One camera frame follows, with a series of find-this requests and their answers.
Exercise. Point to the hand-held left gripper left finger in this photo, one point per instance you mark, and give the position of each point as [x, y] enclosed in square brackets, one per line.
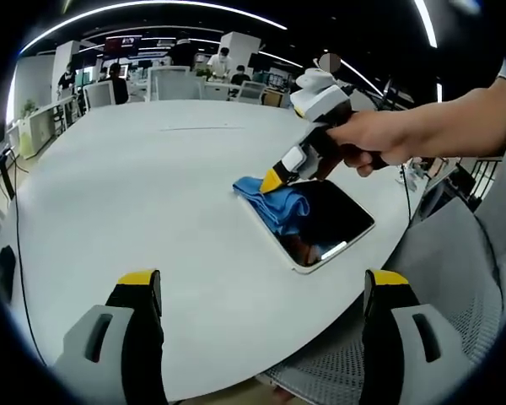
[109, 337]

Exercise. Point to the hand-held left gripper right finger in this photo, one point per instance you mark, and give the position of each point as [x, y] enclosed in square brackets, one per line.
[409, 333]

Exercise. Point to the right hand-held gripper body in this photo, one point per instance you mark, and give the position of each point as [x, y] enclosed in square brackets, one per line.
[322, 103]

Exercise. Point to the blue cleaning cloth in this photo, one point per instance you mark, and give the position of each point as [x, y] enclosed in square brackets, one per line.
[278, 206]

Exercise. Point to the black tablet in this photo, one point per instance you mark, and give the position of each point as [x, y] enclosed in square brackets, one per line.
[341, 219]

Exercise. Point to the person's right hand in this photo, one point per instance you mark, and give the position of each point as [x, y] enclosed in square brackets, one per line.
[375, 135]

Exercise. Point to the grey mesh office chair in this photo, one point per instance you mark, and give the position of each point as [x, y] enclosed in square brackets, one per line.
[447, 270]

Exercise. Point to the black oval object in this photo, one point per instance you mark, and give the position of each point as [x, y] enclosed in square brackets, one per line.
[5, 274]

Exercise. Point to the large white mesh office chair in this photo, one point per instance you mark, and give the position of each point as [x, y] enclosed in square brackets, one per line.
[175, 84]

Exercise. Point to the black metal railing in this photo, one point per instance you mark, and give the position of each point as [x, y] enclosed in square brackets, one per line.
[485, 181]

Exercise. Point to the long ceiling light strip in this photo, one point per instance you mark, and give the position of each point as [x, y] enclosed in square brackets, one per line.
[152, 19]

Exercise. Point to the white low cabinet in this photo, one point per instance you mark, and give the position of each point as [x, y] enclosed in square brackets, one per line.
[36, 135]

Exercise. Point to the green potted plant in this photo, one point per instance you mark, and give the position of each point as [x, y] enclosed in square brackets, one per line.
[28, 109]

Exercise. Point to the wall display screen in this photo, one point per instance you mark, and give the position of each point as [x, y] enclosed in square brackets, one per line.
[123, 44]

